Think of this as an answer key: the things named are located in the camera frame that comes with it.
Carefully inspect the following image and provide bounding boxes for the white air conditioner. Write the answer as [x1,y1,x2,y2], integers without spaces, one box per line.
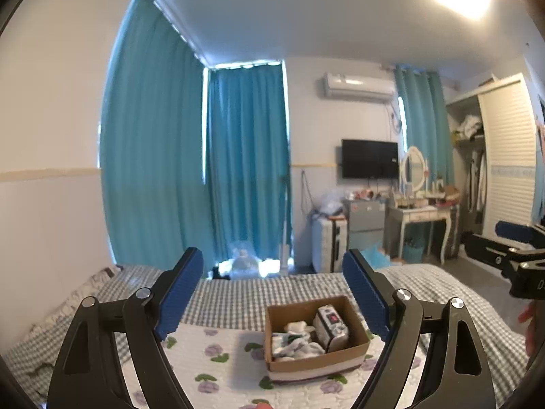
[321,72,396,104]

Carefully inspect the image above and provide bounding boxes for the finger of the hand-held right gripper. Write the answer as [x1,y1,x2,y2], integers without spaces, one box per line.
[464,232,518,281]
[496,220,545,248]

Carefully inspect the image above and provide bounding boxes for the teal curtain by wardrobe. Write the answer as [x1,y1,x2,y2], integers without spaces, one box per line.
[394,65,455,188]

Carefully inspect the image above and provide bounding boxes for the hanging clothes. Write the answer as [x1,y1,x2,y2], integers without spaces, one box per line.
[465,148,489,214]

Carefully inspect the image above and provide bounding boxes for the folded white clothes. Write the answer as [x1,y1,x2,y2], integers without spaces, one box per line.
[455,115,485,140]

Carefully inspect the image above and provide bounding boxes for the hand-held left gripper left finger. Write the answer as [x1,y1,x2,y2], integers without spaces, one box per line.
[47,246,204,409]

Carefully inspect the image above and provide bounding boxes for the white wardrobe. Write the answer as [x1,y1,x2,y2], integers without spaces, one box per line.
[445,72,538,260]

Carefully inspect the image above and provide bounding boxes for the pile of white socks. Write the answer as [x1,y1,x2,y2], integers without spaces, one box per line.
[271,321,328,361]

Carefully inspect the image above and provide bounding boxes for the grey mini fridge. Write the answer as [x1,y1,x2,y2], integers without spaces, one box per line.
[343,198,389,250]

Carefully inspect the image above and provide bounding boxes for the teal waste bin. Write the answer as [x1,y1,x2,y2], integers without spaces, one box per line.
[402,242,426,265]

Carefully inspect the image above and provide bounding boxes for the black wall television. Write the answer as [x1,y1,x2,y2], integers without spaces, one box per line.
[341,138,400,180]

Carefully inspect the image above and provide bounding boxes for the grey white patterned packet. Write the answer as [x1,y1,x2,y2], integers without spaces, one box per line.
[314,304,351,349]

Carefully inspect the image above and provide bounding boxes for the floral pillow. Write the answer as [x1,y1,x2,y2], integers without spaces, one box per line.
[28,265,124,337]

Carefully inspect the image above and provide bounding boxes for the translucent bag on floor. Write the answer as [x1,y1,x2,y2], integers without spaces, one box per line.
[228,243,261,277]

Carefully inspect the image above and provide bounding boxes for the person's right hand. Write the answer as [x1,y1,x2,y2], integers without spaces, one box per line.
[518,300,539,357]

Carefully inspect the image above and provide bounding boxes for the wide teal curtain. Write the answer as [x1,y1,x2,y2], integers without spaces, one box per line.
[99,0,211,270]

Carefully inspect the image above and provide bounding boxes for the white dressing table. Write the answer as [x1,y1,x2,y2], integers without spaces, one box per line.
[385,185,463,265]

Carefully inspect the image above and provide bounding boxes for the narrow teal curtain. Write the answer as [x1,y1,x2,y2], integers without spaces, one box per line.
[206,60,294,265]

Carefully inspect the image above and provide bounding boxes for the white oval mirror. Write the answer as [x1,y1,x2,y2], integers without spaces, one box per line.
[400,146,429,199]

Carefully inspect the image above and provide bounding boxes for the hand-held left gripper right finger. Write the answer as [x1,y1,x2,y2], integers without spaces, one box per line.
[343,248,497,409]

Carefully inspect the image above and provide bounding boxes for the brown cardboard box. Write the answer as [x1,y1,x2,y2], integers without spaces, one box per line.
[263,295,371,374]

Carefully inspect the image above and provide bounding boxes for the light blue suitcase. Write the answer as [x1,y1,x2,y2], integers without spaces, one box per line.
[312,217,350,273]

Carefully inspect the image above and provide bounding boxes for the clear plastic bag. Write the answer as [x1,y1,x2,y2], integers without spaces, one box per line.
[317,192,345,216]

